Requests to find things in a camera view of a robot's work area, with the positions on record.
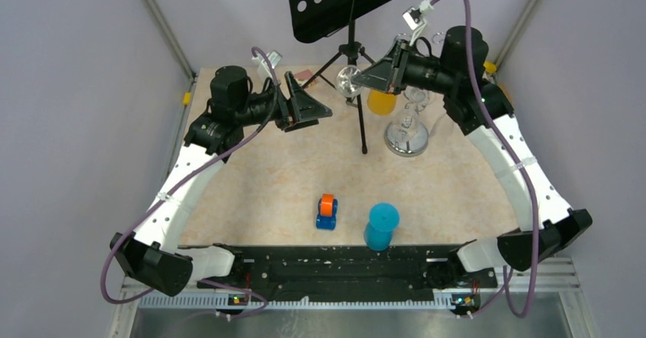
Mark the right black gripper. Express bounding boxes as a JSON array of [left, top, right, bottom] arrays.
[[353, 39, 457, 96]]

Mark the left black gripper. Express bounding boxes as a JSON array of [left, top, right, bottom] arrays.
[[235, 71, 332, 132]]

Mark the orange plastic wine glass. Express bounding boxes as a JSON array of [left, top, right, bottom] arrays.
[[367, 89, 397, 116]]

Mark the clear wine glass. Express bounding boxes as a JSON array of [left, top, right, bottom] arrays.
[[386, 87, 430, 143]]

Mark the blue plastic wine glass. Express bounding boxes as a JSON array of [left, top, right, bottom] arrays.
[[363, 202, 400, 251]]

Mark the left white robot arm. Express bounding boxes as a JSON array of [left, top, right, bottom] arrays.
[[108, 65, 333, 296]]

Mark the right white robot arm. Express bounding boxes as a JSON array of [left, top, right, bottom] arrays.
[[351, 26, 593, 286]]

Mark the small cardboard box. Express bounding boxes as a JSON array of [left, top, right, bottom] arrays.
[[293, 69, 313, 87]]

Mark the black music stand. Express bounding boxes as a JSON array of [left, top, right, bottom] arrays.
[[283, 0, 430, 155]]

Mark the yellow corner clamp right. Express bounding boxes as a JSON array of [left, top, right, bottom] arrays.
[[483, 61, 497, 75]]

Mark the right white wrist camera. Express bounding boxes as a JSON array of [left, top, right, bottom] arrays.
[[402, 0, 434, 45]]

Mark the silver wire glass rack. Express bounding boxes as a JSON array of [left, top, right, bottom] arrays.
[[383, 31, 498, 158]]

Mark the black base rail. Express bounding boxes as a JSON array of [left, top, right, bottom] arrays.
[[211, 244, 498, 303]]

